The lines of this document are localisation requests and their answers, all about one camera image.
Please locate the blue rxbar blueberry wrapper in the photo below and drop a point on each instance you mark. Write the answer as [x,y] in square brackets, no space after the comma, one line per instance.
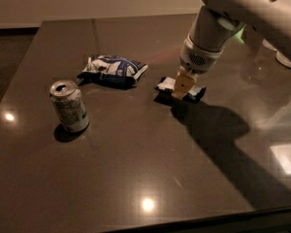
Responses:
[194,95]

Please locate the silver 7up soda can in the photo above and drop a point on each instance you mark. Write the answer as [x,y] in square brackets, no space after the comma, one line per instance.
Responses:
[66,98]

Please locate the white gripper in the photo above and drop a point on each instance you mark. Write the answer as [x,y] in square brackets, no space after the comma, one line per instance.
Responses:
[194,60]

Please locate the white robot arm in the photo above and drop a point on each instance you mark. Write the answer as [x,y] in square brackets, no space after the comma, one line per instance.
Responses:
[270,18]

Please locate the blue white chip bag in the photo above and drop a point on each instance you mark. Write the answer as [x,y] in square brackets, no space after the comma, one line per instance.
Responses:
[112,70]

